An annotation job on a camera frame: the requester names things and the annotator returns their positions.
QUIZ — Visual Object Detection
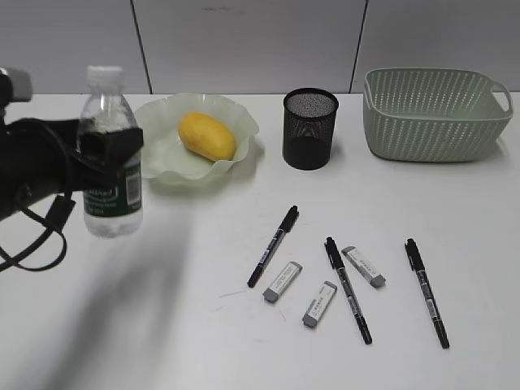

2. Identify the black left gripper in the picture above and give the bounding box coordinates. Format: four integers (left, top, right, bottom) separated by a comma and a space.
1, 118, 144, 219

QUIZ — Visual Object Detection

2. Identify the clear water bottle green label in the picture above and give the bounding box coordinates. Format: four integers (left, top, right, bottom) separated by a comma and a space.
77, 66, 143, 238

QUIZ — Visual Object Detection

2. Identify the yellow mango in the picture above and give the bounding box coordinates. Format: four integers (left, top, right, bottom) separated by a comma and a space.
178, 112, 236, 162

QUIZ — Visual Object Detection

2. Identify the black marker pen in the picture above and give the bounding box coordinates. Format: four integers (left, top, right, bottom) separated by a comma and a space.
247, 205, 299, 288
324, 236, 373, 345
405, 238, 450, 349

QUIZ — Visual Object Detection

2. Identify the grey white eraser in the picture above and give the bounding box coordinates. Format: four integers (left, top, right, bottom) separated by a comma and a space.
302, 281, 337, 328
341, 245, 386, 289
262, 261, 303, 303

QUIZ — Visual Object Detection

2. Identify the pale green wavy plate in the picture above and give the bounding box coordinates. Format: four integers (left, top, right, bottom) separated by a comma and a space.
135, 93, 259, 185

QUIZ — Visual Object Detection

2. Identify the black mesh pen holder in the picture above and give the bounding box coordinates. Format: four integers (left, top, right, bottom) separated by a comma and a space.
282, 88, 339, 171

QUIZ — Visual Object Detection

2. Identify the pale green woven basket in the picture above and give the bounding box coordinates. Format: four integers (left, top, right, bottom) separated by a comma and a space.
363, 67, 514, 163

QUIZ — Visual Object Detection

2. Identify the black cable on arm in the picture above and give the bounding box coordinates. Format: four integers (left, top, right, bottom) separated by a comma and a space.
0, 121, 76, 274

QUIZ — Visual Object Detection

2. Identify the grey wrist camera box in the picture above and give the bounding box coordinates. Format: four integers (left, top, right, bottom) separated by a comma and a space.
1, 67, 33, 106

